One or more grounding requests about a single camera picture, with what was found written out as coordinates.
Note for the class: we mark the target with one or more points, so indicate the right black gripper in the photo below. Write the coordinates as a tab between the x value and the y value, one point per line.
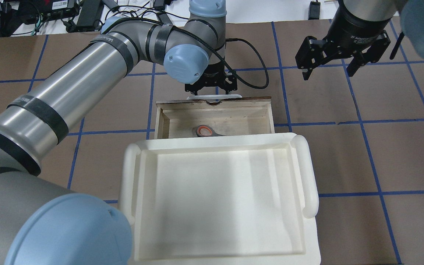
352	30

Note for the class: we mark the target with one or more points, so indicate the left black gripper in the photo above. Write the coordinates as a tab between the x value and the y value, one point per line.
212	77

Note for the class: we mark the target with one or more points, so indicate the wooden drawer with white handle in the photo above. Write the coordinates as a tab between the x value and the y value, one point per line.
224	114

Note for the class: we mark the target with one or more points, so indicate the orange grey scissors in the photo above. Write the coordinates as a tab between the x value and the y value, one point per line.
204	131

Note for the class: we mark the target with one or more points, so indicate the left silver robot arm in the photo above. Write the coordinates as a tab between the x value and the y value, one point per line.
45	224

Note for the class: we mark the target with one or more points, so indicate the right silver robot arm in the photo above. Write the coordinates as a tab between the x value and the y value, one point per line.
411	17

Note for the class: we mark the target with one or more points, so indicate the white plastic tray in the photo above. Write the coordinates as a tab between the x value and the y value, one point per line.
232	200

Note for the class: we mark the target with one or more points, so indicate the black power brick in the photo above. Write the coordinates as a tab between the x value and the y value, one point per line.
89	16

